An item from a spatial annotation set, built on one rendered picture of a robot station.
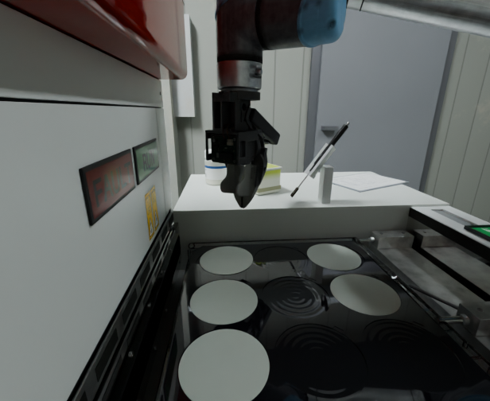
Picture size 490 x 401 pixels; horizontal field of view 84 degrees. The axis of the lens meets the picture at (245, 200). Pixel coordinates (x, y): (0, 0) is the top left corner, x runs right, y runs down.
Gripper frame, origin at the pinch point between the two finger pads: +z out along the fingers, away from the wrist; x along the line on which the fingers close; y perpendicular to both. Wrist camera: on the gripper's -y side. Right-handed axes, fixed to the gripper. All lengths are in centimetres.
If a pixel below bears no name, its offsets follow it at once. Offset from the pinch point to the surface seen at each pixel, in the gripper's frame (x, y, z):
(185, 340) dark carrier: 8.4, 24.8, 9.8
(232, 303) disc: 9.1, 16.2, 9.7
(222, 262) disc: 0.9, 8.5, 9.7
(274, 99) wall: -81, -160, -26
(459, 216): 36.1, -25.5, 3.2
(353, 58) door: -33, -193, -56
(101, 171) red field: 5.0, 30.1, -11.7
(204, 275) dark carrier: 1.0, 13.3, 9.8
